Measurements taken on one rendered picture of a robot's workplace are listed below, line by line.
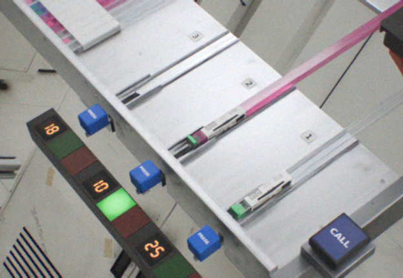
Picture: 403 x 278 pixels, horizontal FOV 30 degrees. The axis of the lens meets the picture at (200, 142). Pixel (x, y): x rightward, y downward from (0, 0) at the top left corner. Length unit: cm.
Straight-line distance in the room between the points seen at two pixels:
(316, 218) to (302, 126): 13
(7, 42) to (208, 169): 159
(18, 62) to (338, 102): 123
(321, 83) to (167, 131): 212
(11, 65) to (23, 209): 98
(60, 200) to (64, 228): 6
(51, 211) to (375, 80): 170
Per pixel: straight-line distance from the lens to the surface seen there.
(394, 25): 90
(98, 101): 96
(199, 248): 81
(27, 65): 249
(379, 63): 290
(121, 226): 85
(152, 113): 93
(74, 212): 144
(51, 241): 149
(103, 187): 88
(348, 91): 294
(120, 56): 100
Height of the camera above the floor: 107
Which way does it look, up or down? 21 degrees down
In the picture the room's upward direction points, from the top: 32 degrees clockwise
